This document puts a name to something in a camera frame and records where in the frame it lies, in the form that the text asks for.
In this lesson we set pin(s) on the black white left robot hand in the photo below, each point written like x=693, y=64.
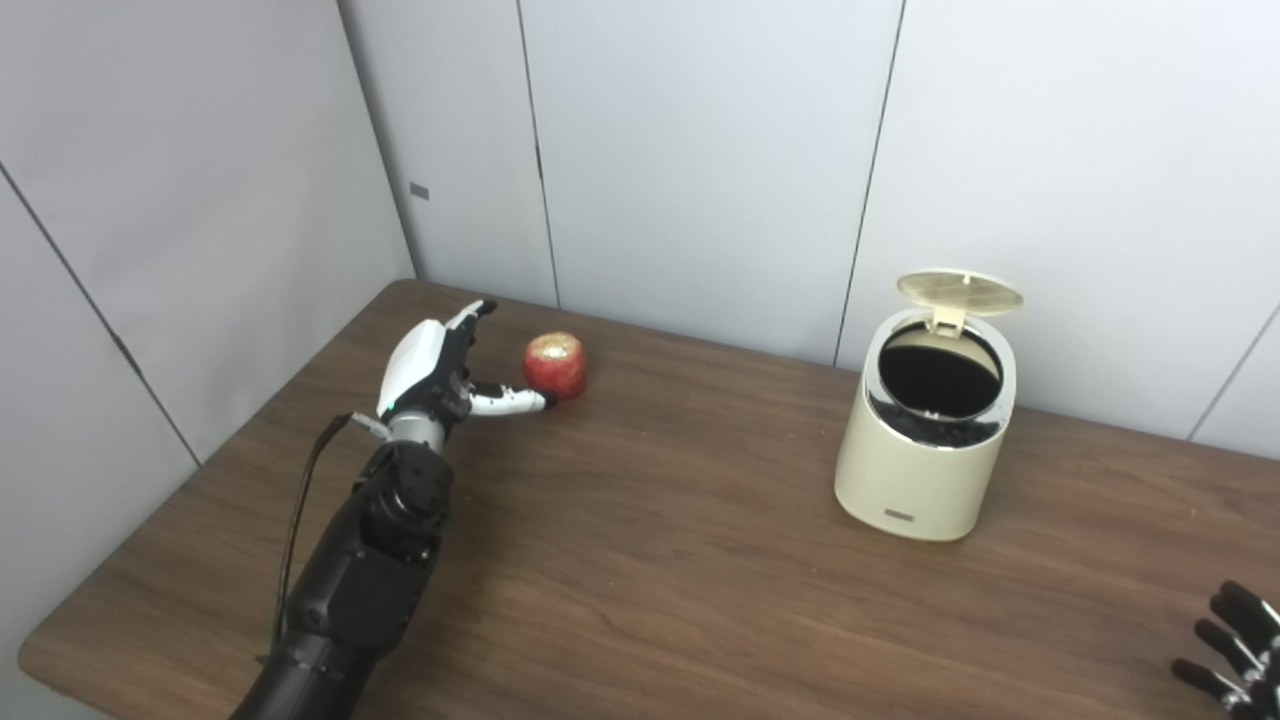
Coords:
x=425, y=365

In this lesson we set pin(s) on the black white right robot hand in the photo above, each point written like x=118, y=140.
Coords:
x=1240, y=650

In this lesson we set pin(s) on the red apple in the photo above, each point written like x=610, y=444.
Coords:
x=556, y=366

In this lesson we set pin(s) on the cream-colored desktop bin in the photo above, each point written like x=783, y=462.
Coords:
x=925, y=450

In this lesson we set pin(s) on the round cream bin lid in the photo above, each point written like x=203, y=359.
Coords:
x=960, y=292

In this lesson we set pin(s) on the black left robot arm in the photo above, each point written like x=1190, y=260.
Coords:
x=365, y=570

